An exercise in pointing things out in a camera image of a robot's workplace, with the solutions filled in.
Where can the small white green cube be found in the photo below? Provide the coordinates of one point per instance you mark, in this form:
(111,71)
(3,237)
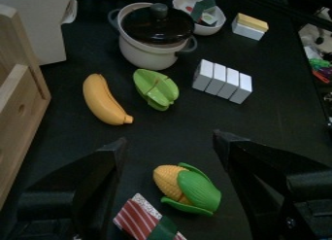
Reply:
(211,18)

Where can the white toy cooking pot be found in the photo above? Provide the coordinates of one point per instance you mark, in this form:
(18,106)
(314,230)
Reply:
(147,57)

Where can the green toy leafy vegetable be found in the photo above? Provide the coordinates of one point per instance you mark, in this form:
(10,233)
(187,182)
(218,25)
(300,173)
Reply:
(155,88)

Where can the white box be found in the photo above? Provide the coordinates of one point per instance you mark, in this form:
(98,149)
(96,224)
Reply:
(39,27)

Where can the black pot lid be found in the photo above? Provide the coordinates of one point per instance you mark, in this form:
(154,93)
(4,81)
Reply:
(155,27)

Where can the red item beside table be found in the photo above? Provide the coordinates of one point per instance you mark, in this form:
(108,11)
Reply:
(322,76)

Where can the dark green flat toy piece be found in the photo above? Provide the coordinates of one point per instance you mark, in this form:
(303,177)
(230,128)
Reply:
(202,7)

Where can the toy corn with green husk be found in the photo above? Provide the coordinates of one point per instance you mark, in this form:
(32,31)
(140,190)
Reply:
(196,190)

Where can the green item beside table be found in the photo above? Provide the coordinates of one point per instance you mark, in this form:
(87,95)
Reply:
(319,63)

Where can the light wooden toy cabinet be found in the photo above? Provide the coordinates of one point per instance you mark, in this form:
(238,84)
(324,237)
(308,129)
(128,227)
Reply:
(19,114)

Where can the white bowl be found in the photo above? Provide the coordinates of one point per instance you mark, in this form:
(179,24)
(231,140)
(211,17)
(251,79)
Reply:
(212,30)

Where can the white rectangular block slice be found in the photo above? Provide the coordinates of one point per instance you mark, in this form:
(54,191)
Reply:
(203,74)
(216,78)
(242,88)
(228,83)

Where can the white cloth beside table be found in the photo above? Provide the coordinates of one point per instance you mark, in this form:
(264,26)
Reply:
(311,36)

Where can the white curved plastic piece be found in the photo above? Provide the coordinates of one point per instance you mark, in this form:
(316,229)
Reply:
(71,9)

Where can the white block with yellow top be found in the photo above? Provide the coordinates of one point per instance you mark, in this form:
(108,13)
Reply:
(248,31)

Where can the yellow toy banana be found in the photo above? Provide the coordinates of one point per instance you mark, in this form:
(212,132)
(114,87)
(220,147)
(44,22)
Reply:
(102,101)

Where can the red striped toy with green band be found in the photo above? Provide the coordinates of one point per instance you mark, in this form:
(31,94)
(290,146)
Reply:
(136,219)

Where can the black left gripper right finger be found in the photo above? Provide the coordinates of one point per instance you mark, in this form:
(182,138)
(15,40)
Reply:
(268,179)

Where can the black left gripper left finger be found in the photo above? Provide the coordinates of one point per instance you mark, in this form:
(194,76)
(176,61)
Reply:
(64,192)

